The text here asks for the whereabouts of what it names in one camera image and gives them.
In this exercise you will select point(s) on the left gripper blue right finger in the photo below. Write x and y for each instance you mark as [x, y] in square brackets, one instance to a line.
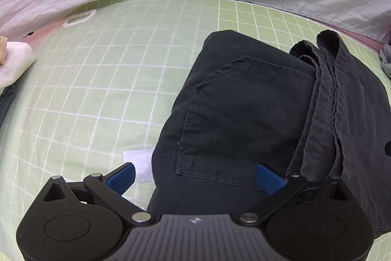
[268, 179]

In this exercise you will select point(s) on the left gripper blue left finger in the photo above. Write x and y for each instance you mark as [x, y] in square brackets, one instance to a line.
[121, 179]

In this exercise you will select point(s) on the black trousers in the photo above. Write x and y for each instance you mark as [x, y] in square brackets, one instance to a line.
[315, 110]

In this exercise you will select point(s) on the blue folded jeans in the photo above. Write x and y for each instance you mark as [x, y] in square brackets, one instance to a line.
[6, 98]

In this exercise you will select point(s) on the white folded garment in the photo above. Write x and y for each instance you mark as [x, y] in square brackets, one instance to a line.
[19, 57]

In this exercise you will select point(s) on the grey t-shirt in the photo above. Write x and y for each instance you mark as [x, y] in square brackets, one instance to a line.
[385, 59]

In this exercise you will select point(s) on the beige folded garment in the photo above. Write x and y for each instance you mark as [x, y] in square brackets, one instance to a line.
[3, 49]

